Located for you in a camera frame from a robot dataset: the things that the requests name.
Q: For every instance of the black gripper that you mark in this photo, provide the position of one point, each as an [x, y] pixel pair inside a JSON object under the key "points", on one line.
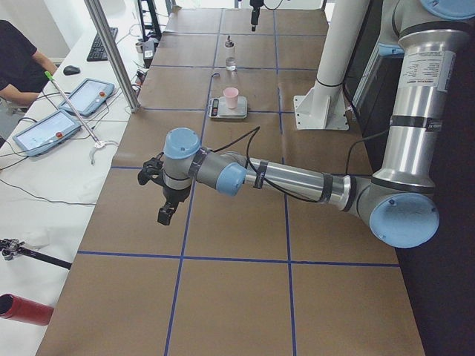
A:
{"points": [[254, 15], [176, 194]]}

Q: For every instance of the glass sauce bottle metal pourer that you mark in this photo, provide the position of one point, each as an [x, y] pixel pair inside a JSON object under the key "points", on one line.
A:
{"points": [[230, 60]]}

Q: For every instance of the pink paper cup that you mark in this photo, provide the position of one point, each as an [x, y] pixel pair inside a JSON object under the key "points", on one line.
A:
{"points": [[231, 97]]}

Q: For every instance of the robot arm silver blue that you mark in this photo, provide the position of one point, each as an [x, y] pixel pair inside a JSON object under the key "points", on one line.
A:
{"points": [[396, 201]]}

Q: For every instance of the white digital kitchen scale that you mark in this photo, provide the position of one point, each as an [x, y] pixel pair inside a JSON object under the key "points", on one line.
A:
{"points": [[218, 109]]}

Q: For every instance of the near blue teach pendant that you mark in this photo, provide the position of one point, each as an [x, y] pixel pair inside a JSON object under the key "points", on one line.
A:
{"points": [[47, 133]]}

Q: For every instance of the blue teach pendant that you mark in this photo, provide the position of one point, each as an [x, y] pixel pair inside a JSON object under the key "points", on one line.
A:
{"points": [[47, 133], [90, 95]]}

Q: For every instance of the far blue teach pendant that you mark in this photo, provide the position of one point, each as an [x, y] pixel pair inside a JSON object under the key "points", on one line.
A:
{"points": [[90, 95]]}

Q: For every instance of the black tripod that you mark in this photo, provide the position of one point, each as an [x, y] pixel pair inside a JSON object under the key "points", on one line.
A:
{"points": [[12, 248]]}

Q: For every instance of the black keyboard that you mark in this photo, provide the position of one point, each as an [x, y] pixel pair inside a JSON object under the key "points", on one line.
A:
{"points": [[97, 53]]}

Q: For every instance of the black computer mouse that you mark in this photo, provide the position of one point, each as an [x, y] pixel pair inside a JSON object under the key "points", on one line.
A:
{"points": [[71, 70]]}

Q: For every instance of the metal rod green tip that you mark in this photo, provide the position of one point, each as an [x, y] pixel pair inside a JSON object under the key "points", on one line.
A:
{"points": [[98, 143]]}

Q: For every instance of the red cylinder bottle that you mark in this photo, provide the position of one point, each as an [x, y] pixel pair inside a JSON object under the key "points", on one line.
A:
{"points": [[26, 311]]}

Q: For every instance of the person in black shirt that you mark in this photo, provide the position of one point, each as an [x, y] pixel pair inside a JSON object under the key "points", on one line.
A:
{"points": [[23, 67]]}

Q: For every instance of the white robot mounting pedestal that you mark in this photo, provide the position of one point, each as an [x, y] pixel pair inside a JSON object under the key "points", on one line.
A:
{"points": [[323, 107]]}

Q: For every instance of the aluminium frame post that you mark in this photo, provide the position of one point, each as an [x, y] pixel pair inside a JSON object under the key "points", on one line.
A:
{"points": [[102, 27]]}

